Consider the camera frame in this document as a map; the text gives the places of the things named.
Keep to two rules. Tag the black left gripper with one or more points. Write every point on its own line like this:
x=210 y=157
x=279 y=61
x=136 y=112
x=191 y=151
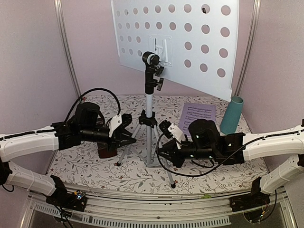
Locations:
x=117 y=136

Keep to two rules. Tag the brown wooden metronome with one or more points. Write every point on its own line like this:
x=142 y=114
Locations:
x=107 y=153

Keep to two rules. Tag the teal cup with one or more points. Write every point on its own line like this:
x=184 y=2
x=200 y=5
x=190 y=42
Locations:
x=232 y=115

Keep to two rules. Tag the aluminium base frame rail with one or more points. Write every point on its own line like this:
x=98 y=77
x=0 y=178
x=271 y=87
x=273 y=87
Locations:
x=119 y=209

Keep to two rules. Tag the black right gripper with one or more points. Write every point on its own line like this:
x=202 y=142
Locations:
x=171 y=148

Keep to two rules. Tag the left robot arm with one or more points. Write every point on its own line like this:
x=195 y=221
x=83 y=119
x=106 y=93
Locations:
x=86 y=125

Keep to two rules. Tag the left aluminium frame post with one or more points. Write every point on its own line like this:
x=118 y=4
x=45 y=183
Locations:
x=65 y=44

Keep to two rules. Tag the light blue music stand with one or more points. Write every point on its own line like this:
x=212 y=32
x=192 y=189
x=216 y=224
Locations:
x=189 y=42

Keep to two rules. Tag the right aluminium frame post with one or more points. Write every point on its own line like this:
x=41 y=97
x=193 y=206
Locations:
x=250 y=42

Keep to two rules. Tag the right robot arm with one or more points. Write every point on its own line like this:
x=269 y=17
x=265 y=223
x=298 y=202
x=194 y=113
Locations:
x=237 y=148

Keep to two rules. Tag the aluminium frame post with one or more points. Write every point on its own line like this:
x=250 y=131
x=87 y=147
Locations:
x=250 y=42
x=65 y=44

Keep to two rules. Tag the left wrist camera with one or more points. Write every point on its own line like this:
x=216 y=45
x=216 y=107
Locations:
x=118 y=123

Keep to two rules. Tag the purple sheet music page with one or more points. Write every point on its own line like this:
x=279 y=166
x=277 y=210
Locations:
x=192 y=112

